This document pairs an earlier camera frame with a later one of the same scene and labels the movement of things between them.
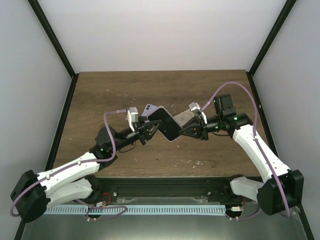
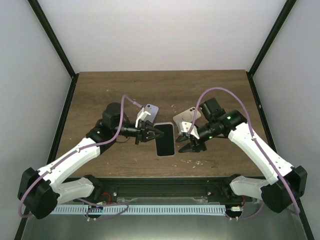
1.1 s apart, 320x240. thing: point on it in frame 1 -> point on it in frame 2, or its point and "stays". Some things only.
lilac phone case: [148, 108] stays
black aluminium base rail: [215, 190] stays
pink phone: [170, 127] -> [165, 144]
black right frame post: [278, 23] stays
